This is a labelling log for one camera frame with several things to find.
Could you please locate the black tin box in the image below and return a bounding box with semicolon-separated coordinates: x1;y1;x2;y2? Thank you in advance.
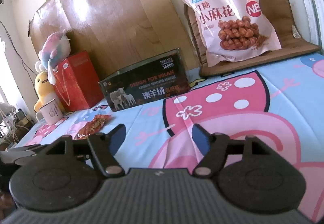
99;48;190;112

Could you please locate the large pink snack bag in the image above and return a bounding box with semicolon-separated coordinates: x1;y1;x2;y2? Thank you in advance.
183;0;281;67

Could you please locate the brown chair cushion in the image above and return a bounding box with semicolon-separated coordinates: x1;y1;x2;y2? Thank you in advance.
184;0;320;77

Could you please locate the white enamel mug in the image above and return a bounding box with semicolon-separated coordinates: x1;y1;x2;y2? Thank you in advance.
36;99;63;125

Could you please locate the wooden board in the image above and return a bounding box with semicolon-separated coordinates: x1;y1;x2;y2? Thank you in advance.
30;0;198;79

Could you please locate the red snack packet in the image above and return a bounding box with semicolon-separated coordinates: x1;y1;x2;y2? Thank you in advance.
74;114;111;140

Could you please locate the yellow duck plush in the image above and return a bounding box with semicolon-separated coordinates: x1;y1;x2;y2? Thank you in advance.
33;72;65;112

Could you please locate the red gift bag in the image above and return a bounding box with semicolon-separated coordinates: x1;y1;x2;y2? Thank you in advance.
54;51;104;112

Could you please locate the pastel plush toy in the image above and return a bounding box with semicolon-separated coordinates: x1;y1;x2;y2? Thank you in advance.
35;30;71;85

